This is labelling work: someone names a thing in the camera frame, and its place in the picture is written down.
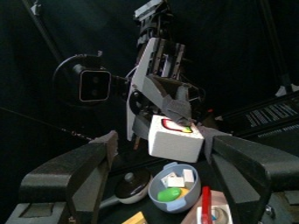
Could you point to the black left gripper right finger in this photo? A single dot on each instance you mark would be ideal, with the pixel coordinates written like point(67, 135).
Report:
point(252, 166)

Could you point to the finger of the grey padded right gripper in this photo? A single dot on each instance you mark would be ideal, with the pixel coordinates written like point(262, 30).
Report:
point(176, 106)
point(140, 128)

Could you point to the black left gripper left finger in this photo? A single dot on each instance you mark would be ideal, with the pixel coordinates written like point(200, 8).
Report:
point(83, 163)

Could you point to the white block with coloured print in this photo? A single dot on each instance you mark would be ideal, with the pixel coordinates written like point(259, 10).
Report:
point(172, 141)

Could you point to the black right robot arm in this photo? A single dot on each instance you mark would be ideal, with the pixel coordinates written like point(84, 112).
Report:
point(151, 17)

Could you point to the white sushi piece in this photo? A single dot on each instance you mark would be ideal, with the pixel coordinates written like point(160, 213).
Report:
point(188, 177)
point(174, 180)

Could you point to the yellow toy food piece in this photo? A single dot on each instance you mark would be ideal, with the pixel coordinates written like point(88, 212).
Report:
point(184, 192)

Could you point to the light blue bowl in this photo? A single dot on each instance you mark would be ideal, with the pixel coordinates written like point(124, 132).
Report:
point(183, 201)

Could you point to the green toy food piece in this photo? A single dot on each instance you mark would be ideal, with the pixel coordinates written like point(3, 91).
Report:
point(168, 194)

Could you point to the white toy pot dark lid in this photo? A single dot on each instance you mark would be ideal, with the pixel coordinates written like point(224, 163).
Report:
point(132, 186)

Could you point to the pink and white toy box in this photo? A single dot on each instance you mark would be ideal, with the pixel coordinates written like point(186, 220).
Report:
point(223, 210)

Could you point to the black equipment with white labels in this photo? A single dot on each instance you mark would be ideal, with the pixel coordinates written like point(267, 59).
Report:
point(268, 116)

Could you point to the red toy utensil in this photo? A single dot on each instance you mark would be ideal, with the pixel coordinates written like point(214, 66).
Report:
point(206, 204)

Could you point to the yellow toy block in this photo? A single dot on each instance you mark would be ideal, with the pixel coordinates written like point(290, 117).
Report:
point(136, 218)

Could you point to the black frame pole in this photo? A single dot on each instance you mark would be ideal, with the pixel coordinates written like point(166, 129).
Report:
point(43, 32)
point(276, 43)

